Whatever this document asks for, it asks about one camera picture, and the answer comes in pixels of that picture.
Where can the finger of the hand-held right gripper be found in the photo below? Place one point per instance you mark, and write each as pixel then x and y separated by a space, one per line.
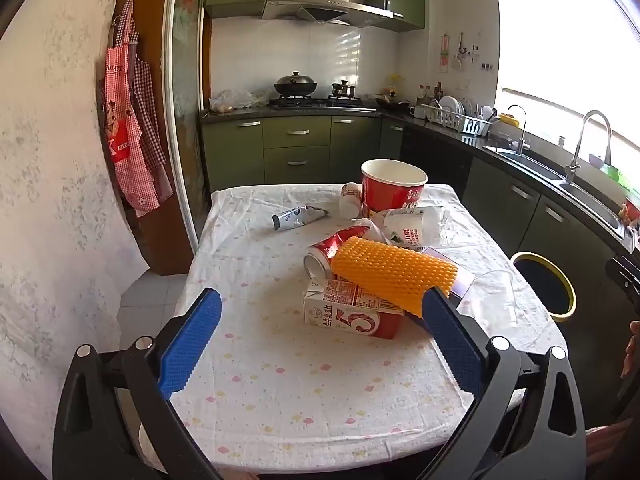
pixel 625 280

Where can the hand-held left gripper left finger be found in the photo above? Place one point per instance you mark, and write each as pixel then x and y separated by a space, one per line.
pixel 192 340

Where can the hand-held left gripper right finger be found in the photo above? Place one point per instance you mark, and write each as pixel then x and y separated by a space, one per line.
pixel 450 335

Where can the clear plastic cup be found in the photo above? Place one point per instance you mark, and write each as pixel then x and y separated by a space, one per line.
pixel 495 295

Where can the yellow rimmed dark trash bin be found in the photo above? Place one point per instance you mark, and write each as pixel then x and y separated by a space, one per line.
pixel 542 280

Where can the red white milk carton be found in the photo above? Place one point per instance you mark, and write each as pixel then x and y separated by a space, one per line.
pixel 350 310

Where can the clear plastic water bottle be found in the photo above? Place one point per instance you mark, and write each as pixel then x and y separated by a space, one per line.
pixel 420 230

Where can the red soda can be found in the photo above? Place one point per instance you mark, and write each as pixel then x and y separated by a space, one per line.
pixel 327 252

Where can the red paper bucket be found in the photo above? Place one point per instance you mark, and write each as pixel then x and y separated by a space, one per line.
pixel 390 195

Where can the small white bottle red label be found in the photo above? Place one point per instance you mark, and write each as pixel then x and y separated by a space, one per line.
pixel 349 200

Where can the person's right hand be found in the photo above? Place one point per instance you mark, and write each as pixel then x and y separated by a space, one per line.
pixel 632 350

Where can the red paper cup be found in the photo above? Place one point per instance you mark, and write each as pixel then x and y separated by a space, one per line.
pixel 632 209

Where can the table with floral cloth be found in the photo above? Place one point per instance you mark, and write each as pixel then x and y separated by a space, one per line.
pixel 275 360

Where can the green plastic item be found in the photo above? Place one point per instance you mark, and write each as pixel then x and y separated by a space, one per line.
pixel 619 175

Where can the pale bowl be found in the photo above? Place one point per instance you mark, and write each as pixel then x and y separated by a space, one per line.
pixel 597 161

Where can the tall steel faucet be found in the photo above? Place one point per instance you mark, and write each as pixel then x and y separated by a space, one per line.
pixel 580 147

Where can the steel double sink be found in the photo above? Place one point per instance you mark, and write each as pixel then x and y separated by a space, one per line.
pixel 540 167

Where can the person's pink clothing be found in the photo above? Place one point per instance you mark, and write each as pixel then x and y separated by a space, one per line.
pixel 612 442

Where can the small steel faucet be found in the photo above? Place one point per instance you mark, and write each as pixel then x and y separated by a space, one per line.
pixel 520 132

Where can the yellow sponge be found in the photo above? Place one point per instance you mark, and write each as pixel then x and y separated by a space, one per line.
pixel 509 119

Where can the green lower kitchen cabinets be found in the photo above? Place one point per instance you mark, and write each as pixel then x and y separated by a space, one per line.
pixel 295 160

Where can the white dish rack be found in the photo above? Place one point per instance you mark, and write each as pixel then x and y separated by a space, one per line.
pixel 457 122

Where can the dark red checked apron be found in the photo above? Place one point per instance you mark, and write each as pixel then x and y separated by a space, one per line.
pixel 150 125

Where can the red plaid printed apron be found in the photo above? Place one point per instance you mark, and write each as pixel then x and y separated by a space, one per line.
pixel 122 130

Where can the white mug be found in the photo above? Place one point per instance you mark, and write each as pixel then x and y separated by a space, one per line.
pixel 417 112

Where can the frosted glass sliding door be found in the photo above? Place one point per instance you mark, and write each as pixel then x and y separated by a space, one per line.
pixel 187 110

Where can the stack of white plates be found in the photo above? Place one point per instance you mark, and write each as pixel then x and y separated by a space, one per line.
pixel 455 105

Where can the black frying pan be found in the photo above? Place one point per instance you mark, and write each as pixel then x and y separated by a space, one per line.
pixel 392 103

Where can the row of seasoning bottles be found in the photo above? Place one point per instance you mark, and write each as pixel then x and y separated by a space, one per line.
pixel 430 94

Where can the clear plastic bags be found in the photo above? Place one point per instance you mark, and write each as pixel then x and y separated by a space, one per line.
pixel 237 100

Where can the bright kitchen window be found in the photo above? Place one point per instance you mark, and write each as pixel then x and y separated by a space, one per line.
pixel 565 35

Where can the black kitchen countertop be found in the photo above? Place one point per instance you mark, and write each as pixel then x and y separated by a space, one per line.
pixel 300 111

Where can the yellow flowers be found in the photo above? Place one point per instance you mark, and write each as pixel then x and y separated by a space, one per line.
pixel 396 81

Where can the small black pot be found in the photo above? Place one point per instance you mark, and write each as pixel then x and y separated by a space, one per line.
pixel 344 90

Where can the black gas stove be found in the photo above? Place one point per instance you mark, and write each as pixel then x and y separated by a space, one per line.
pixel 315 102

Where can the black lidded wok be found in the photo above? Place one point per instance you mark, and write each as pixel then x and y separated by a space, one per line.
pixel 295 85

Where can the steel range hood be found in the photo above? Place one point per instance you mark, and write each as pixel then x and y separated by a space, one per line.
pixel 325 10

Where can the pink wall hanging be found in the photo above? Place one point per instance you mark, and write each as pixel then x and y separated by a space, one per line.
pixel 445 52

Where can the brown wooden door frame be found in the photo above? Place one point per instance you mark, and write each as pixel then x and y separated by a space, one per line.
pixel 152 20

